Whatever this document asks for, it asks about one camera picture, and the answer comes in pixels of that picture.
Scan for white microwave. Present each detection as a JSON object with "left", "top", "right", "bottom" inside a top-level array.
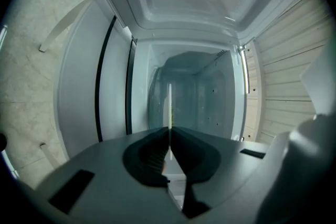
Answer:
[{"left": 86, "top": 0, "right": 307, "bottom": 144}]

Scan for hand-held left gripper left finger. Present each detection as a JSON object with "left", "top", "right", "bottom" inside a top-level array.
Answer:
[{"left": 33, "top": 127, "right": 188, "bottom": 224}]

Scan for white table black stripes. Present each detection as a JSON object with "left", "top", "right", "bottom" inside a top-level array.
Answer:
[{"left": 38, "top": 0, "right": 138, "bottom": 169}]

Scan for white plate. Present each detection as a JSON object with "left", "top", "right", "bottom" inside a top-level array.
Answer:
[{"left": 164, "top": 83, "right": 173, "bottom": 161}]

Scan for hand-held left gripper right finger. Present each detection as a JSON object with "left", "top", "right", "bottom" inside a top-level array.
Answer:
[{"left": 170, "top": 125, "right": 274, "bottom": 224}]

